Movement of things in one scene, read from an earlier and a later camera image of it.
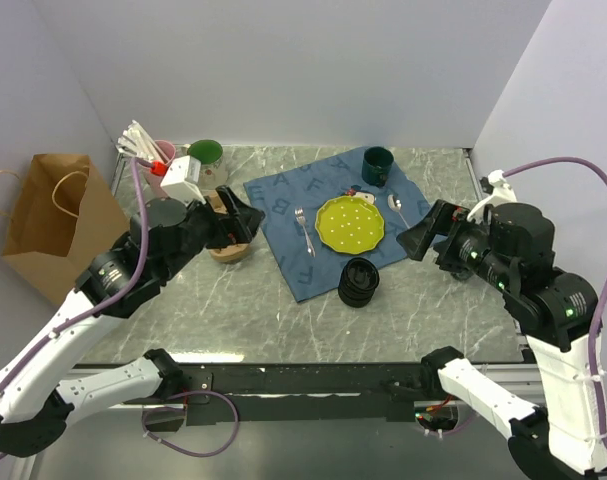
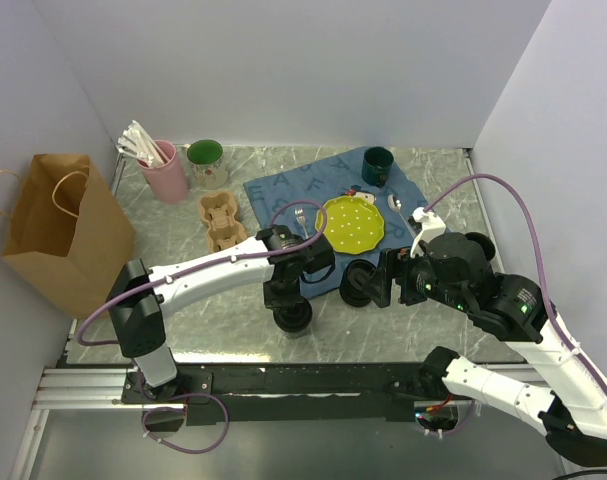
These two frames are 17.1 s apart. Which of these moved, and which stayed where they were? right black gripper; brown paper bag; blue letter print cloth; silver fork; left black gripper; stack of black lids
Moved: left black gripper; right black gripper
Stayed: brown paper bag; stack of black lids; blue letter print cloth; silver fork
